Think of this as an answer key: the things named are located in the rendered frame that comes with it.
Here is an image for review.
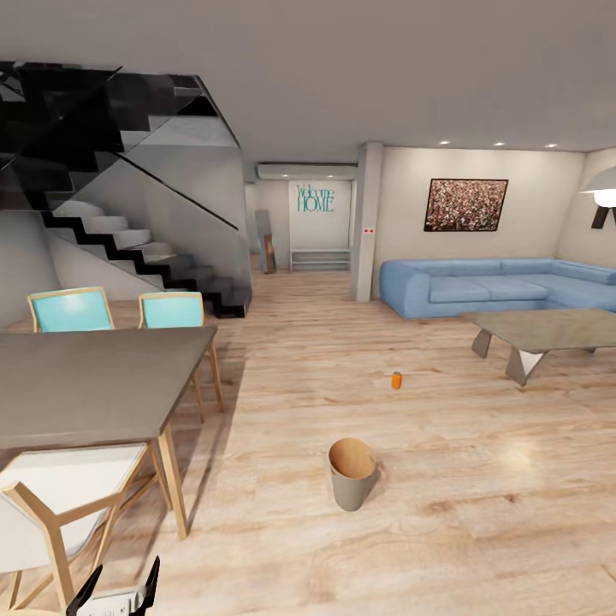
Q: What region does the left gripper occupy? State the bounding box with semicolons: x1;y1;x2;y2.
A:
66;555;160;616

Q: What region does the trash can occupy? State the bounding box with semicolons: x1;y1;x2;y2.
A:
329;438;376;511

